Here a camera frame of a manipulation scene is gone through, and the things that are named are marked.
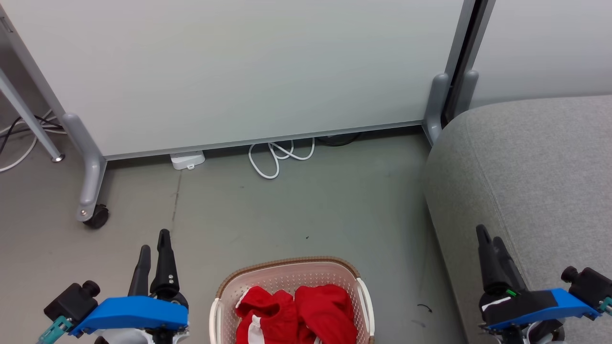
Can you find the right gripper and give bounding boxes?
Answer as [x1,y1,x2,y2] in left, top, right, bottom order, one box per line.
[476,224,566,344]

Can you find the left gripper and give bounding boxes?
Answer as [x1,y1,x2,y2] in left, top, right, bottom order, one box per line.
[96,229,190,344]

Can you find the red clothes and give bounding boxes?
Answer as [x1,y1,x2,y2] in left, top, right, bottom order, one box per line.
[235,284,359,344]

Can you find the grey fabric sofa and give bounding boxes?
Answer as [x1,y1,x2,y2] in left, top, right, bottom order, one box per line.
[423,95,612,344]

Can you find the black caster wheel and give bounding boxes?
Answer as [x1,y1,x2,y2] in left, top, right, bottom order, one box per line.
[84,204,109,229]

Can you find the white power adapter box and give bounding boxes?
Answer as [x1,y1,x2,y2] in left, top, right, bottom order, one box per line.
[170,150,206,171]

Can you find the grey partition foot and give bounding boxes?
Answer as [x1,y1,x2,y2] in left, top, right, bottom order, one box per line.
[61,112,109,223]
[453,70,479,119]
[423,73,451,146]

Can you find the cream perforated laundry basket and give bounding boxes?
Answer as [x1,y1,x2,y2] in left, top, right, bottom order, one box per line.
[209,257,376,344]

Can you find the grey metal table leg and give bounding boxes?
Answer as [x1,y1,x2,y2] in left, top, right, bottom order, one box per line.
[0,67,66,163]

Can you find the large white partition panel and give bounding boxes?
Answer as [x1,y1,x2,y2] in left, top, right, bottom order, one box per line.
[0,0,468,159]

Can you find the narrow white partition panel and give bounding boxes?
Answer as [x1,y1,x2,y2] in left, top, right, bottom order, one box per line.
[466,0,612,109]

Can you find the looped white cable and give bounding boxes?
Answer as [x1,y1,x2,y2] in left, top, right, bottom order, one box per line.
[248,138,317,180]

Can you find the white floor cable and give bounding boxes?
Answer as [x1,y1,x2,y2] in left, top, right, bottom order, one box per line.
[0,110,54,173]

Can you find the black floor cable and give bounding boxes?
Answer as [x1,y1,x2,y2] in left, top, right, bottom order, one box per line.
[0,117,64,154]

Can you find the black cable under partition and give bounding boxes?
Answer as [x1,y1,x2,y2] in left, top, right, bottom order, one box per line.
[316,132,365,147]

